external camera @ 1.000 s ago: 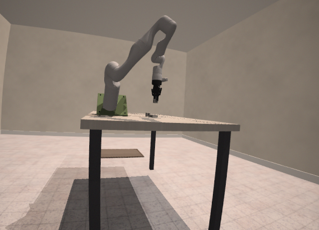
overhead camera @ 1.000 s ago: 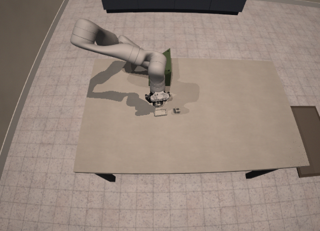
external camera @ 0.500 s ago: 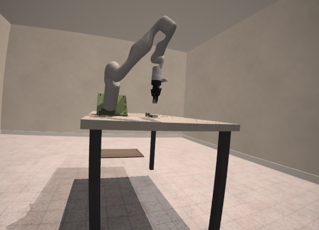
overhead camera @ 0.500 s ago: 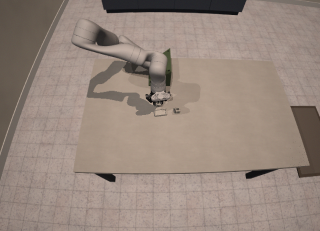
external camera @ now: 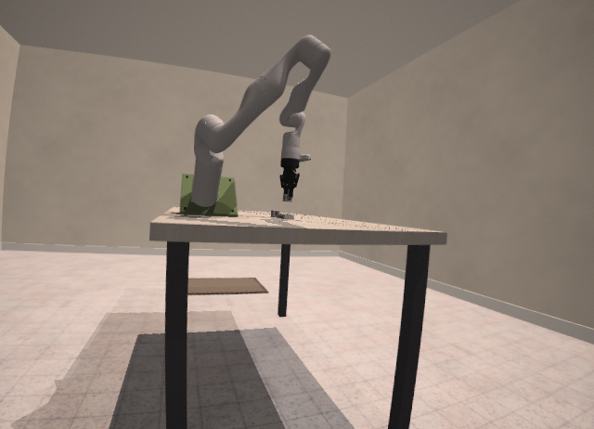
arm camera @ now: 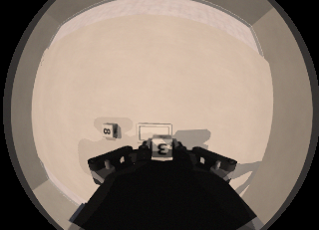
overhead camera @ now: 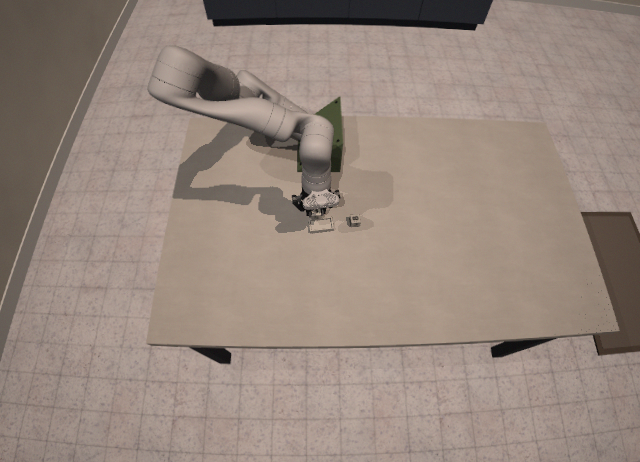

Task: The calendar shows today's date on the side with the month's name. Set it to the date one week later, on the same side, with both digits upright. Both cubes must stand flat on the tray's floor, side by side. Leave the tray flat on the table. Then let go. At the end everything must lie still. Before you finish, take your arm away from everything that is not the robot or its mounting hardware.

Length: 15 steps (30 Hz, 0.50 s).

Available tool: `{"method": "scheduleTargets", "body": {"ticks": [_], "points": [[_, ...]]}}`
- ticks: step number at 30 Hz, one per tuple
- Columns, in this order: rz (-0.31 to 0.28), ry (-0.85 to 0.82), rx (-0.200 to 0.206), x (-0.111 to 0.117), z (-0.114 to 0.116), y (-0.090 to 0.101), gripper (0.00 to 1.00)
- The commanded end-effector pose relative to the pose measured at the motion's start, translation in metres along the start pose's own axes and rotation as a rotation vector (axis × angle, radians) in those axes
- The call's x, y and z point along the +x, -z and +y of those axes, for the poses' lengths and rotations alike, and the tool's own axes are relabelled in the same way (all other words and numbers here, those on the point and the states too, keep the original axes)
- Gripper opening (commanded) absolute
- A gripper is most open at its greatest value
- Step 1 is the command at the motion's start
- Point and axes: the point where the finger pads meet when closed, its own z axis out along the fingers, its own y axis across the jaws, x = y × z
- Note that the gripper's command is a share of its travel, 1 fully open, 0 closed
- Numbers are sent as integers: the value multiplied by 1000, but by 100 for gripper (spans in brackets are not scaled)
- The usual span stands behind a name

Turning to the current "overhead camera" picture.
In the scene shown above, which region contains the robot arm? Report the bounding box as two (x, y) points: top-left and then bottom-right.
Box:
(147, 45), (340, 210)

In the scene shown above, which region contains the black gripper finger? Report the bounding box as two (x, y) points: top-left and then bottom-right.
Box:
(321, 190), (340, 216)
(292, 195), (312, 218)

